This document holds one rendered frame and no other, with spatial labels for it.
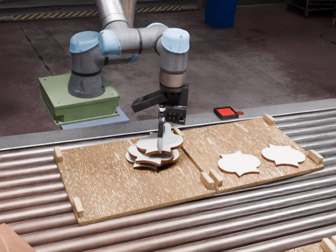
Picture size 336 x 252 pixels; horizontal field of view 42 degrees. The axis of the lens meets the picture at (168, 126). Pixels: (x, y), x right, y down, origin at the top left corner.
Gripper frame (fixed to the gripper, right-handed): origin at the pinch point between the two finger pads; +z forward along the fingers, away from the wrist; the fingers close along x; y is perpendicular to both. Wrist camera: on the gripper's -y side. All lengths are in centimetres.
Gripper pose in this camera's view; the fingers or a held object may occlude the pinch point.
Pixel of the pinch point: (159, 141)
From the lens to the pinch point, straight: 135.1
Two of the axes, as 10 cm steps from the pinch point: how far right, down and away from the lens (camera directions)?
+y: 9.9, 1.1, -0.3
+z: -0.8, 8.6, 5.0
